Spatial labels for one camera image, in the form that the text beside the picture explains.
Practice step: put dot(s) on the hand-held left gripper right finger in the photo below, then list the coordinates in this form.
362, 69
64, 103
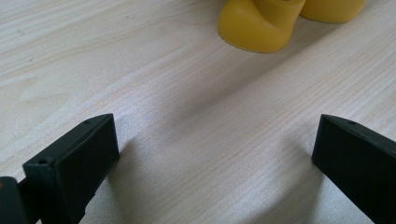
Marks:
358, 161

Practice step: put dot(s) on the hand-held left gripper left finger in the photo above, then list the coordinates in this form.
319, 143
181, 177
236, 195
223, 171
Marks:
74, 168

